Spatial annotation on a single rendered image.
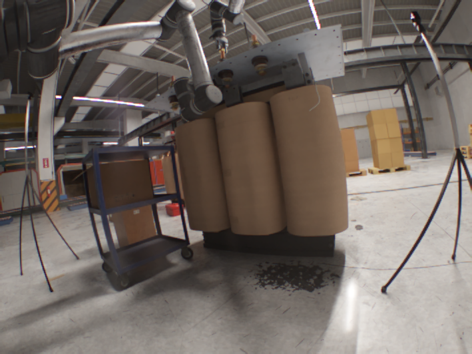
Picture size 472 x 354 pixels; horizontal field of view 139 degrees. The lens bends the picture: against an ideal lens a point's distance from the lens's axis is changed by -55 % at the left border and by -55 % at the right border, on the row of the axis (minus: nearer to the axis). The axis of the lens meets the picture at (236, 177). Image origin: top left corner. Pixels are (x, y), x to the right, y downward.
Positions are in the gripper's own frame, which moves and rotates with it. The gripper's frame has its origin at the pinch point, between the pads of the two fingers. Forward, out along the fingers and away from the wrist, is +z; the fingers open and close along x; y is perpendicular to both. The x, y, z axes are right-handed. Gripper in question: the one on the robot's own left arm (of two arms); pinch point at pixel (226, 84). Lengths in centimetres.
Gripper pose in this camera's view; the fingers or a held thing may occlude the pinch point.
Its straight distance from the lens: 140.5
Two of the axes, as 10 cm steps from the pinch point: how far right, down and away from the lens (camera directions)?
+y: -3.0, -9.4, -1.7
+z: 7.2, -3.4, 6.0
